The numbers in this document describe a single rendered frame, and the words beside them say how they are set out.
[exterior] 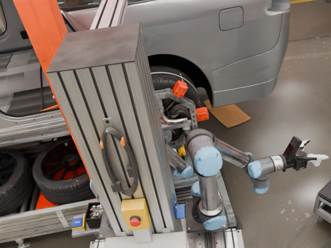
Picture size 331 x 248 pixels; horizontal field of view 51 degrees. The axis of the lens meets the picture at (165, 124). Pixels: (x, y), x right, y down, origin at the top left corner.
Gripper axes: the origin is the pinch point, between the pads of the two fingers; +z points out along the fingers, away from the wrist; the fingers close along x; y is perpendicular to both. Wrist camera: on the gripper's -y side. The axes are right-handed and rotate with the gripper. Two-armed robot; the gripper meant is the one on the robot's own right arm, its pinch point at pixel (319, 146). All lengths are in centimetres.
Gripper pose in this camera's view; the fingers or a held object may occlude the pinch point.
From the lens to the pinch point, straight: 180.8
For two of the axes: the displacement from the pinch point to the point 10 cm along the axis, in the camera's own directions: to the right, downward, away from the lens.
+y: 1.8, 8.4, 5.2
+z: 9.6, -2.6, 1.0
